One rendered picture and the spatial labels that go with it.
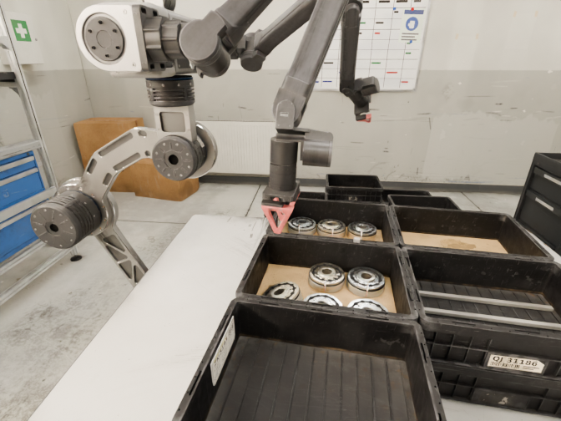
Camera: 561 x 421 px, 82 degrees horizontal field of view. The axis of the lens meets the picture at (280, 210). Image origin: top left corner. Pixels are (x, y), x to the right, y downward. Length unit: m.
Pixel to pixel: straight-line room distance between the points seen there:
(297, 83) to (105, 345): 0.85
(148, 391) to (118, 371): 0.11
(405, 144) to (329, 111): 0.94
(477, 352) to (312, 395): 0.36
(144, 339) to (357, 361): 0.59
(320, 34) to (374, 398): 0.70
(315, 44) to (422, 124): 3.37
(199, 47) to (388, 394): 0.76
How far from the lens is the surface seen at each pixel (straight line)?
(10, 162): 2.56
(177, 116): 1.07
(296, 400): 0.71
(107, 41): 0.82
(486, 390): 0.93
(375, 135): 3.93
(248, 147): 3.86
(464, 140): 4.21
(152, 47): 0.77
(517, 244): 1.28
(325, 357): 0.78
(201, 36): 0.72
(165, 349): 1.01
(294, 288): 0.85
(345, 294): 0.93
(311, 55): 0.70
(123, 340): 1.07
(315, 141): 0.66
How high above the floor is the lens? 1.41
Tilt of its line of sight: 25 degrees down
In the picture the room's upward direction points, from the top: straight up
